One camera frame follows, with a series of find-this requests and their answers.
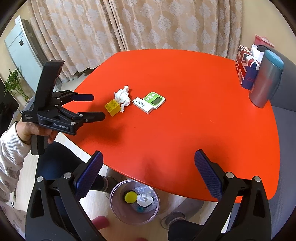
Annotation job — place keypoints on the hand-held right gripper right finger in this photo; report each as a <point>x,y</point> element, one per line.
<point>209,176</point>

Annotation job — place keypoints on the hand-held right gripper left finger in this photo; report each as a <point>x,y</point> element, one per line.
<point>90,173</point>

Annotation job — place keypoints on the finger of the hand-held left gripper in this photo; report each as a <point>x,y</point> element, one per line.
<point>83,97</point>
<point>92,116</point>

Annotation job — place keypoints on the yellow toy brick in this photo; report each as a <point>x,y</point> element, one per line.
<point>112,108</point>

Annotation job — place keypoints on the yellow round case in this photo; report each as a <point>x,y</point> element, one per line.
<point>130,197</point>

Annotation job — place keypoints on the teal toy brick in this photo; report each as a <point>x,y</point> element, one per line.
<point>140,209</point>

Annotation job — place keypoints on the person's left forearm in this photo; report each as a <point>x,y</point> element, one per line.
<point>11,162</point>

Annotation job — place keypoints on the person's left hand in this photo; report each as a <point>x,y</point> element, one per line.
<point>30,132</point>

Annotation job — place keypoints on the person's right hand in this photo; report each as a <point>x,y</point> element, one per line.
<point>100,222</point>

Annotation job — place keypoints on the green potted plant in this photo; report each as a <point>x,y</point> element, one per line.
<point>15,83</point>

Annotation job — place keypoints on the dark cabinet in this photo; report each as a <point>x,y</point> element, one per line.
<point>7,106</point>

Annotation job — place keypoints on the white standing air conditioner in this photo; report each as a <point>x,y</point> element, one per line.
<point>23,53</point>

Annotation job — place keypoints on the small white device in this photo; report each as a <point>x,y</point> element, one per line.
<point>142,105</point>

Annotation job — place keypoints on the clear plastic bag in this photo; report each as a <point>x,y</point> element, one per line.
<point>144,190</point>

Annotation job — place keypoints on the person's right leg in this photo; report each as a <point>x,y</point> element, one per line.
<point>182,228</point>

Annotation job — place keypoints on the green digital timer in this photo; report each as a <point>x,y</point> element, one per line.
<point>153,100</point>

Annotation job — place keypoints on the grey sofa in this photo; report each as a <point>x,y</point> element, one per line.
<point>286,139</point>

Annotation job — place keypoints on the beige patterned curtain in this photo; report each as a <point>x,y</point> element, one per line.
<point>138,27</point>

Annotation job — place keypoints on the person's patterned top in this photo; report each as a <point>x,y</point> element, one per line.
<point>10,222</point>

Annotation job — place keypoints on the grey thermos bottle teal lid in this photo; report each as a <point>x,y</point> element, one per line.
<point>266,81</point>

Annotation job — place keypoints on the flag print tissue box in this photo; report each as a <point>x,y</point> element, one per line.
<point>245,67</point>

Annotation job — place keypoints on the white tissue sheet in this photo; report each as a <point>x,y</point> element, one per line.
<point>256,55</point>

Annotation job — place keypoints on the pink storage box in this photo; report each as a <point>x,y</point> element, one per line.
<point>263,41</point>

